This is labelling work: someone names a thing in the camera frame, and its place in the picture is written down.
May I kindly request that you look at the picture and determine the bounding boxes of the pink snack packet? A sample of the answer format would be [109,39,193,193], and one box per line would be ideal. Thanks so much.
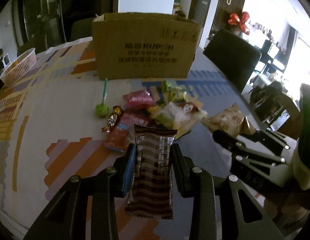
[123,90,156,110]

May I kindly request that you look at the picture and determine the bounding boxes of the brown striped snack bar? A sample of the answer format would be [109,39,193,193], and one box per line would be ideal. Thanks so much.
[125,125,177,220]

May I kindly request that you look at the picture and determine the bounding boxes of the patterned table mat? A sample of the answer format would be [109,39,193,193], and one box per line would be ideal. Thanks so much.
[0,41,271,240]

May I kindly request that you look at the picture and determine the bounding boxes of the green wrapped candy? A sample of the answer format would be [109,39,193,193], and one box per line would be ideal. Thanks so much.
[160,80,172,93]

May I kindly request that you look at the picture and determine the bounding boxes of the red foil balloon bouquet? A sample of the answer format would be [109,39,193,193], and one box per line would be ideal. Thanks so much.
[228,11,250,35]

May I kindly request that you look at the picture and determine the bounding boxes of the red white snack packet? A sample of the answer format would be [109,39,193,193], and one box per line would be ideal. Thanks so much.
[180,102,202,114]

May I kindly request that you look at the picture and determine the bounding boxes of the pink plastic fruit basket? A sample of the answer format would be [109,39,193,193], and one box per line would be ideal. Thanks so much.
[0,48,36,87]

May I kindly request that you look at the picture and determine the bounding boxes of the gold red wrapped candy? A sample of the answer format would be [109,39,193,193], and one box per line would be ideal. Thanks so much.
[101,106,123,133]

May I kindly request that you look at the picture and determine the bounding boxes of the green lollipop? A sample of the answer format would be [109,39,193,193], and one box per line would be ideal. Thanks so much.
[95,78,109,118]

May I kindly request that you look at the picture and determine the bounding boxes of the yellow orange snack bag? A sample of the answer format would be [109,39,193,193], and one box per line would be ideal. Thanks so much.
[147,102,208,139]

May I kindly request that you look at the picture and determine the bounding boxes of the brown cardboard box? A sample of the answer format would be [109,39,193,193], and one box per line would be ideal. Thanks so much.
[92,12,202,80]

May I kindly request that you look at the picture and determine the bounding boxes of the black chair right side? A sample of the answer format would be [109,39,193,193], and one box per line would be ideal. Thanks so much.
[203,30,262,92]

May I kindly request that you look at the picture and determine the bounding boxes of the black chair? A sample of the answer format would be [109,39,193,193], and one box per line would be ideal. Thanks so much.
[71,18,93,41]
[203,30,262,92]

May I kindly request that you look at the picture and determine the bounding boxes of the black chair far left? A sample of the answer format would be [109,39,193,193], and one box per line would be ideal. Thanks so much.
[71,18,93,41]

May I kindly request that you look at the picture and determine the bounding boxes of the beige cheese ball bag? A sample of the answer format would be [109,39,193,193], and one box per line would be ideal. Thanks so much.
[201,103,256,138]

